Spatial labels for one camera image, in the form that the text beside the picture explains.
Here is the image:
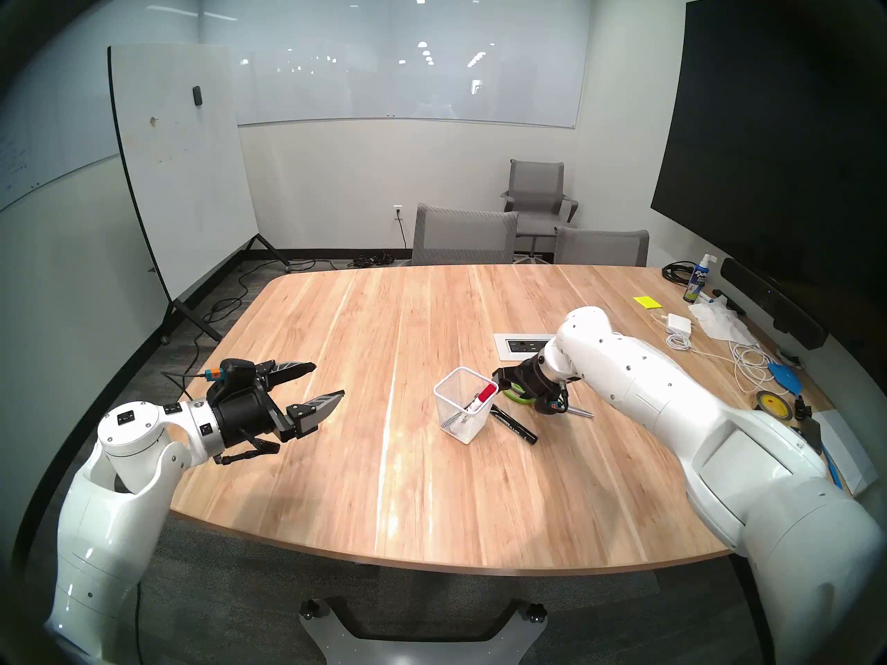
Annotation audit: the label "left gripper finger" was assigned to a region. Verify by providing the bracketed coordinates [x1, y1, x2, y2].
[286, 389, 346, 441]
[267, 358, 317, 386]

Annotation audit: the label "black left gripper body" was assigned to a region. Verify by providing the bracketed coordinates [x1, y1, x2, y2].
[209, 383, 292, 450]

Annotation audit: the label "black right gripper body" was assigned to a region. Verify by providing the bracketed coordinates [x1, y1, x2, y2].
[518, 355, 559, 409]

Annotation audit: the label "green-handled scissors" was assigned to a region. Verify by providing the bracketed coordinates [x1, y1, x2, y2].
[502, 387, 595, 419]

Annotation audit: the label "red-capped white marker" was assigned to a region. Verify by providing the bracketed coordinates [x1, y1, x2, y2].
[450, 384, 498, 429]

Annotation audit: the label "black permanent marker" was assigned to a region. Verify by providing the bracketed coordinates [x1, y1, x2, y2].
[489, 404, 540, 445]

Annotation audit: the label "white mesh pen holder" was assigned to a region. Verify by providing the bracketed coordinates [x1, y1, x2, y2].
[434, 367, 500, 445]

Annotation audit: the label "silver table outlet panel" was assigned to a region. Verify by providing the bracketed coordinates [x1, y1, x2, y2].
[493, 333, 556, 362]

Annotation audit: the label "grey mesh-back chair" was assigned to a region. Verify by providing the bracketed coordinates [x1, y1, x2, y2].
[412, 203, 519, 266]
[554, 227, 651, 267]

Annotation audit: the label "whiteboard cleaner spray bottle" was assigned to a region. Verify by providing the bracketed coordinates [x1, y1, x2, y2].
[683, 254, 716, 304]

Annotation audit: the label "white crumpled tissue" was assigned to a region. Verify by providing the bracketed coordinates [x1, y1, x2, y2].
[688, 300, 756, 346]

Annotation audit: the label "grey armrest office chair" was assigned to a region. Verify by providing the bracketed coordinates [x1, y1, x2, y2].
[500, 159, 579, 263]

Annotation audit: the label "yellow and black tape roll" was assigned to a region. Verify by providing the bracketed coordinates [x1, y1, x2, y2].
[754, 390, 794, 423]

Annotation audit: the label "rolling whiteboard on stand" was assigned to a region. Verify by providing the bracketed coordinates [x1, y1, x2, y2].
[107, 44, 290, 344]

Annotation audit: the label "black soundbar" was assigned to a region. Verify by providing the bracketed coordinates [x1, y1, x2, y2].
[721, 257, 829, 351]

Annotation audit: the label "flat blue object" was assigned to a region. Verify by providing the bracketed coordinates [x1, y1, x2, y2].
[768, 362, 805, 394]

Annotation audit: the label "white paper sheet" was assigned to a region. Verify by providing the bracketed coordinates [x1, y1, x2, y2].
[814, 409, 877, 495]

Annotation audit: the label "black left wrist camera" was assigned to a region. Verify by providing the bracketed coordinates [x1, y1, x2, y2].
[207, 358, 267, 387]

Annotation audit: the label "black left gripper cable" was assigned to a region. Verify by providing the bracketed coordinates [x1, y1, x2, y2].
[213, 438, 281, 465]

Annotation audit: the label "black left camera cable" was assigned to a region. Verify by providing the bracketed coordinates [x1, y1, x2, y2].
[161, 369, 212, 402]

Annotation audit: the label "long black floor cable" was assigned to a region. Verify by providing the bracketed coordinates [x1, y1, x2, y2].
[187, 258, 316, 339]

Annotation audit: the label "white charger cable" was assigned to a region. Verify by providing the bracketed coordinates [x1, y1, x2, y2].
[651, 314, 784, 398]

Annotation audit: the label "plain glass wall whiteboard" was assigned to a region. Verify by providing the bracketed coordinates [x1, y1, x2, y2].
[201, 0, 590, 130]

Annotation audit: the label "large black wall screen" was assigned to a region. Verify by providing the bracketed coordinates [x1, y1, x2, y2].
[650, 0, 887, 366]

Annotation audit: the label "wall whiteboard with writing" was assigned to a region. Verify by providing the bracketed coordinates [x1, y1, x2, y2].
[0, 0, 202, 214]

